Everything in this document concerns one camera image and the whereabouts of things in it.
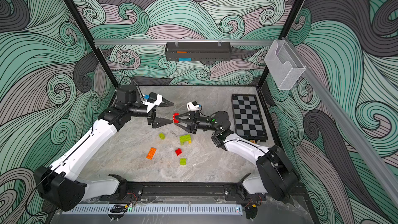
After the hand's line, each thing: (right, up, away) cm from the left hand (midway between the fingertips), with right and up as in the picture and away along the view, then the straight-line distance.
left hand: (172, 110), depth 65 cm
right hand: (+2, -4, -3) cm, 5 cm away
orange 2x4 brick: (-15, -26, +20) cm, 36 cm away
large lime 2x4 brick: (+3, -18, +22) cm, 29 cm away
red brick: (+2, -4, -3) cm, 5 cm away
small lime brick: (-10, -17, +26) cm, 33 cm away
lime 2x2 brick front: (+3, -29, +17) cm, 34 cm away
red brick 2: (0, -25, +20) cm, 32 cm away
